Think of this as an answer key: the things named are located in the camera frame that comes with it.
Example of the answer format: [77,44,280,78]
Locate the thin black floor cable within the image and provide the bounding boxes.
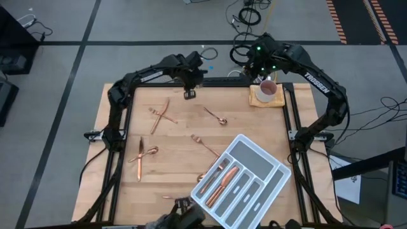
[224,0,275,41]

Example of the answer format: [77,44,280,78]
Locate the white cable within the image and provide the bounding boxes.
[16,13,38,29]

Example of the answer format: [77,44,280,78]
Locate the black cable bundle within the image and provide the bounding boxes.
[343,96,407,151]

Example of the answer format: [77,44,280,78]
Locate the yellow floor cable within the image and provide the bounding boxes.
[260,0,279,34]

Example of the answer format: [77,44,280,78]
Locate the yellow folded cloth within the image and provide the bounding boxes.
[249,83,286,108]

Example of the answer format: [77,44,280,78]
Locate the black power cable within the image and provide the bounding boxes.
[78,148,111,187]

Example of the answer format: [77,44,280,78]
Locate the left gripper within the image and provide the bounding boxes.
[182,67,208,101]

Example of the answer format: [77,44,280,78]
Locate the black equipment box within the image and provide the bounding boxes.
[0,78,20,128]

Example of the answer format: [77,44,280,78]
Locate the black power strip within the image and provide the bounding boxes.
[203,76,254,85]

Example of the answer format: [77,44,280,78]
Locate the black cable coil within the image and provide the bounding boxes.
[238,6,262,27]
[229,31,255,67]

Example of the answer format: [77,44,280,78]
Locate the grey equipment cart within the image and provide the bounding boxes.
[384,160,407,229]

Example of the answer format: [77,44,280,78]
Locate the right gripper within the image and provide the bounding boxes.
[245,32,282,79]

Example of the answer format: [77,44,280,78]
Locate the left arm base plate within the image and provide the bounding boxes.
[83,129,107,142]

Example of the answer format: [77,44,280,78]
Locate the black cabinet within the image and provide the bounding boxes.
[0,5,41,76]

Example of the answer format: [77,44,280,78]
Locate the black mat orange striped edge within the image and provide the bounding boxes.
[325,0,407,46]

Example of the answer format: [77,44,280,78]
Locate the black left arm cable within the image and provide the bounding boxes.
[199,46,220,62]

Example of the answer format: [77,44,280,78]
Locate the white cup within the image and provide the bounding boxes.
[256,79,279,103]

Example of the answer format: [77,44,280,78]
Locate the white plastic cutlery tray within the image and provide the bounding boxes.
[190,133,293,229]

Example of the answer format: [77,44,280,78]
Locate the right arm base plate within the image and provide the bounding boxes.
[287,129,336,142]

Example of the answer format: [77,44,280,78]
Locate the white paper sheet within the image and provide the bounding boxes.
[328,155,362,205]

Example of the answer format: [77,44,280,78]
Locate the rose gold knife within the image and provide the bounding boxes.
[205,170,235,209]
[150,97,170,135]
[137,136,145,183]
[208,165,240,204]

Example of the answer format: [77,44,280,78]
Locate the white floor cables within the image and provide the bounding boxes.
[227,69,247,79]

